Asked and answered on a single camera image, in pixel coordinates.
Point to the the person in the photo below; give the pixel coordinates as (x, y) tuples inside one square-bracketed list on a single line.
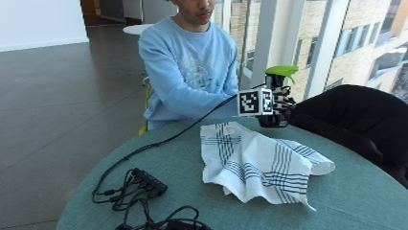
[(187, 64)]

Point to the black box device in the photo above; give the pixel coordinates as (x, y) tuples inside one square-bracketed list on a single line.
[(187, 225)]

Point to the black chair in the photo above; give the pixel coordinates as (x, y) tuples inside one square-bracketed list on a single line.
[(361, 121)]

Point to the yellow-green chair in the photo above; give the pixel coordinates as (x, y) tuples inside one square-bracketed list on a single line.
[(147, 105)]

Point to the black usb hub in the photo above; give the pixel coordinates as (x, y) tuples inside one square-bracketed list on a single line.
[(149, 182)]

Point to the black spray bottle green trigger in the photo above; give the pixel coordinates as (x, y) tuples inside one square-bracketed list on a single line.
[(281, 71)]

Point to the white cube with black markers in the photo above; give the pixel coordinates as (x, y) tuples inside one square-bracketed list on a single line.
[(254, 103)]

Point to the narrow white window pillar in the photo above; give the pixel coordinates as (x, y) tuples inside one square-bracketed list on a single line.
[(325, 48)]

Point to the wide white window pillar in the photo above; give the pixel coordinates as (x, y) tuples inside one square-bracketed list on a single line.
[(276, 35)]

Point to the white round table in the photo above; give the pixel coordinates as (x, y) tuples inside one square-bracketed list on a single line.
[(137, 29)]

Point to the white cloth with blue stripes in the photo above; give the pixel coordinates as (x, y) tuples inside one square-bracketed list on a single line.
[(260, 166)]

